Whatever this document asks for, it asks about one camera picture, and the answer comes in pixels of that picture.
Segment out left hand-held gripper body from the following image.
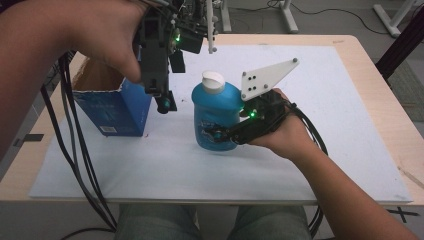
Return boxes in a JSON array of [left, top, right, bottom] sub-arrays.
[[134, 0, 219, 98]]

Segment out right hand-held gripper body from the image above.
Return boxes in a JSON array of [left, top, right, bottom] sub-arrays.
[[229, 58, 300, 146]]

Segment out blue bottle with white cap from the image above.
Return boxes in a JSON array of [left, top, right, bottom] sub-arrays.
[[191, 70, 246, 152]]

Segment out blue cardboard box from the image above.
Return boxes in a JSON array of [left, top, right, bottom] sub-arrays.
[[71, 56, 155, 138]]

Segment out person's right hand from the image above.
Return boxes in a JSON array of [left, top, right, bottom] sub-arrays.
[[248, 88, 314, 161]]

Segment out person's left hand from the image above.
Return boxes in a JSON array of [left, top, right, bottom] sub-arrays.
[[64, 0, 148, 84]]

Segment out white foam board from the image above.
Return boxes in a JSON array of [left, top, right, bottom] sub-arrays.
[[29, 43, 414, 205]]

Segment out white metal stand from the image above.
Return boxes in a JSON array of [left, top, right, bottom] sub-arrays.
[[372, 0, 419, 38], [279, 0, 300, 35], [219, 0, 233, 34]]

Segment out person's grey-green trousers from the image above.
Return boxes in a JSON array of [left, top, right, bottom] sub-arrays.
[[114, 203, 313, 240]]

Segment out light wooden table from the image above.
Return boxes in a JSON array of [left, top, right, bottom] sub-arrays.
[[0, 34, 424, 206]]

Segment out black tape strip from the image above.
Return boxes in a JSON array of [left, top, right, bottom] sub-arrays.
[[13, 133, 45, 148]]

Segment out grey floor mat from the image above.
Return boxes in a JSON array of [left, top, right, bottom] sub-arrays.
[[373, 58, 424, 123]]

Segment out black metal stand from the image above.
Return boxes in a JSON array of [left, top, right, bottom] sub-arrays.
[[374, 9, 424, 82]]

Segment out black tape cross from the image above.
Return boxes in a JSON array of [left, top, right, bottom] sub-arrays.
[[387, 206, 420, 224]]

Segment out thin black floor cable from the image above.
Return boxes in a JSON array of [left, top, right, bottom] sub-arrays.
[[229, 0, 389, 35]]

